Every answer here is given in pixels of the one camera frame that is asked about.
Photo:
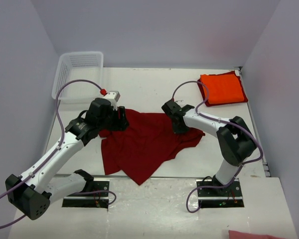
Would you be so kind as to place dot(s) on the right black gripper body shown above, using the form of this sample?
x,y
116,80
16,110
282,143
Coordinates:
x,y
179,128

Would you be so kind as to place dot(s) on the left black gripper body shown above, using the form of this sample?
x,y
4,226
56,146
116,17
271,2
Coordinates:
x,y
111,122

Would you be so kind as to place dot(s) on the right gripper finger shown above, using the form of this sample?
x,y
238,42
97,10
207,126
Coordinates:
x,y
178,127
185,128

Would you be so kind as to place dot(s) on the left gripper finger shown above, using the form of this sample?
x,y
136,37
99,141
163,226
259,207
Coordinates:
x,y
121,111
123,123

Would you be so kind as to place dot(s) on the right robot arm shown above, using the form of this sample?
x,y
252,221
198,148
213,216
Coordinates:
x,y
234,137

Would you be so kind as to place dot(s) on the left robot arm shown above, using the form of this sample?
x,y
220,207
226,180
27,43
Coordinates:
x,y
32,192

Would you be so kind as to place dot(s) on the folded orange t shirt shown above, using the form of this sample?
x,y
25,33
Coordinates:
x,y
220,87

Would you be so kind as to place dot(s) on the white plastic basket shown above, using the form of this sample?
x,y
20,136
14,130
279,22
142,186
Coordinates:
x,y
86,65

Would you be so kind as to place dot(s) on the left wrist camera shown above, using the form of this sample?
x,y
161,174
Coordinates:
x,y
112,96

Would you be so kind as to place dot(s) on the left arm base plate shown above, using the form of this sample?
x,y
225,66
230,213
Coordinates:
x,y
95,201

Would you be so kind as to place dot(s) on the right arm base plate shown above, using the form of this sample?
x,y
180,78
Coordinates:
x,y
230,197

